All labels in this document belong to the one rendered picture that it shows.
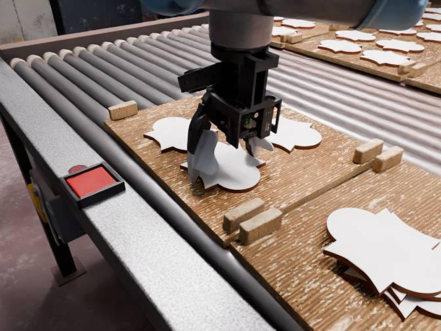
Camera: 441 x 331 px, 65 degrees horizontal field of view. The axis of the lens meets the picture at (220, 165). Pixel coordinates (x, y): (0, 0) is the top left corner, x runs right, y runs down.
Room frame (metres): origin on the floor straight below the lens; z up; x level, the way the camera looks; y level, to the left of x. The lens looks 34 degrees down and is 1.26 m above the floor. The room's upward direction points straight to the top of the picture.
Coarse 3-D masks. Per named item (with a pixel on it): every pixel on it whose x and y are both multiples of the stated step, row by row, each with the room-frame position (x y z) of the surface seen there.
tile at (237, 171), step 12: (216, 156) 0.48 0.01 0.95; (228, 156) 0.48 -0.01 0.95; (240, 156) 0.48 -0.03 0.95; (252, 156) 0.48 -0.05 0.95; (180, 168) 0.46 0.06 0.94; (228, 168) 0.45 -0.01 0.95; (240, 168) 0.45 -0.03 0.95; (252, 168) 0.45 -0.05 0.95; (204, 180) 0.42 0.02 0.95; (216, 180) 0.42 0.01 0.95; (228, 180) 0.42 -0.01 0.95; (240, 180) 0.42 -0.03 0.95; (252, 180) 0.42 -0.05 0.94; (240, 192) 0.40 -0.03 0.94
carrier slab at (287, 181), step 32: (192, 96) 0.76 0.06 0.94; (128, 128) 0.60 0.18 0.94; (320, 128) 0.60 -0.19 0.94; (160, 160) 0.49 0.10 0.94; (288, 160) 0.49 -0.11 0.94; (320, 160) 0.49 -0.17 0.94; (192, 192) 0.40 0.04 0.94; (224, 192) 0.40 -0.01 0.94; (256, 192) 0.40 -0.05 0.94; (288, 192) 0.40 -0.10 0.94; (320, 192) 0.41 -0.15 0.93
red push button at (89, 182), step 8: (96, 168) 0.48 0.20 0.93; (80, 176) 0.45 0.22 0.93; (88, 176) 0.45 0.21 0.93; (96, 176) 0.45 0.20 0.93; (104, 176) 0.45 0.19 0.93; (72, 184) 0.43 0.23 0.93; (80, 184) 0.43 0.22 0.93; (88, 184) 0.43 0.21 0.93; (96, 184) 0.43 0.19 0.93; (104, 184) 0.43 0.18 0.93; (80, 192) 0.41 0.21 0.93; (88, 192) 0.41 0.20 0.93
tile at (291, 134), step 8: (272, 120) 0.62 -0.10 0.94; (280, 120) 0.62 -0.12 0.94; (288, 120) 0.62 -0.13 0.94; (280, 128) 0.59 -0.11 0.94; (288, 128) 0.59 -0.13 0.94; (296, 128) 0.59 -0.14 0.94; (304, 128) 0.59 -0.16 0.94; (272, 136) 0.56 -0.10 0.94; (280, 136) 0.56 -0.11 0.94; (288, 136) 0.56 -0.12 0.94; (296, 136) 0.56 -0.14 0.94; (304, 136) 0.56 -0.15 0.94; (312, 136) 0.56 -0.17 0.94; (320, 136) 0.56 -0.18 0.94; (272, 144) 0.53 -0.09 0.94; (280, 144) 0.53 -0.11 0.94; (288, 144) 0.53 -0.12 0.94; (296, 144) 0.53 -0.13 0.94; (304, 144) 0.53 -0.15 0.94; (312, 144) 0.53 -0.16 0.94; (288, 152) 0.51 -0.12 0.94
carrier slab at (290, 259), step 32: (352, 192) 0.40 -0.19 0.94; (384, 192) 0.40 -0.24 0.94; (416, 192) 0.40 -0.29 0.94; (288, 224) 0.34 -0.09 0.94; (320, 224) 0.34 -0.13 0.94; (416, 224) 0.34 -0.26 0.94; (256, 256) 0.28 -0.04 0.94; (288, 256) 0.28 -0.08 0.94; (320, 256) 0.28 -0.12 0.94; (288, 288) 0.24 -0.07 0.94; (320, 288) 0.24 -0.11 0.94; (352, 288) 0.24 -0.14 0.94; (320, 320) 0.20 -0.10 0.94; (352, 320) 0.20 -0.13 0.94; (384, 320) 0.20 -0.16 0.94; (416, 320) 0.20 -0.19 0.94
